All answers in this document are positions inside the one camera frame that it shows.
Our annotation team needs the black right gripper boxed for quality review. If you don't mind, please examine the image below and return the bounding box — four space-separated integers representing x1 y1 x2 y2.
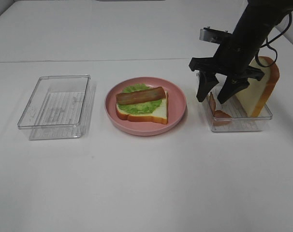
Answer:
189 36 264 104

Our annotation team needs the pink bacon strip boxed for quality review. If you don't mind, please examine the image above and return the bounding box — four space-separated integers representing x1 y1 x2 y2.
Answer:
209 93 231 126

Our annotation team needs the bread slice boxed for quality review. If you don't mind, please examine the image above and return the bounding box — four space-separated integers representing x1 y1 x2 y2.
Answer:
235 56 279 117
116 90 168 125

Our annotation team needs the brown bacon strip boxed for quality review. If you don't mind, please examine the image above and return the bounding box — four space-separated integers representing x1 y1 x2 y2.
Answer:
116 87 166 105

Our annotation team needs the green lettuce leaf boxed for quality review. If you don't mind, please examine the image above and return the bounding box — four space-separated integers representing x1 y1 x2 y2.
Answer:
117 84 162 115

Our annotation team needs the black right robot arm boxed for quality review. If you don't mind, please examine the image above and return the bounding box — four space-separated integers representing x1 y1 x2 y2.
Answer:
189 0 293 103

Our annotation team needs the right clear plastic tray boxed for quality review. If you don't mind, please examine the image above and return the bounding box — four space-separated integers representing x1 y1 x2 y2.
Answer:
202 85 273 132

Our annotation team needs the clear plastic tray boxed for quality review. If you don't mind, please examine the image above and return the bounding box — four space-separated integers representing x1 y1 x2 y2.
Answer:
202 85 273 132
17 74 96 140

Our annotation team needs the pink round plate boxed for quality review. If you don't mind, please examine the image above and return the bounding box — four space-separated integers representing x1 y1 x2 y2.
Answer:
105 77 187 136

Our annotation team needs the left clear plastic tray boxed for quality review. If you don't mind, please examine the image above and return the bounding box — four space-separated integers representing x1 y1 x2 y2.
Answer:
17 74 96 140

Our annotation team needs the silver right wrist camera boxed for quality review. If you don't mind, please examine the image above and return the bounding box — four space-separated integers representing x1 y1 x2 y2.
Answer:
199 27 232 44

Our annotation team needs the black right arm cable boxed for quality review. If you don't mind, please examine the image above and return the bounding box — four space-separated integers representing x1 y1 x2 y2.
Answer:
256 12 293 67

